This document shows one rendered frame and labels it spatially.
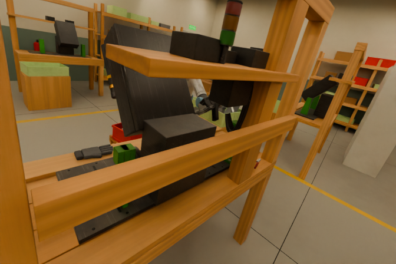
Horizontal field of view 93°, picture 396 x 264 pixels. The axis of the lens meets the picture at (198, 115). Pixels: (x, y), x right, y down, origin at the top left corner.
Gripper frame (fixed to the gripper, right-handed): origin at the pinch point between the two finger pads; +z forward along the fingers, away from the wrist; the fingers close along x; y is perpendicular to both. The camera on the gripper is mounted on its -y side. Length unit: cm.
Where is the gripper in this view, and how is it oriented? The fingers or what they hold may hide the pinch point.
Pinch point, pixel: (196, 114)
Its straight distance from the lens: 114.5
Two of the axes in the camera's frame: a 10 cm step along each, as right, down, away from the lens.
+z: -7.4, 3.5, -5.7
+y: -4.8, -8.7, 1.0
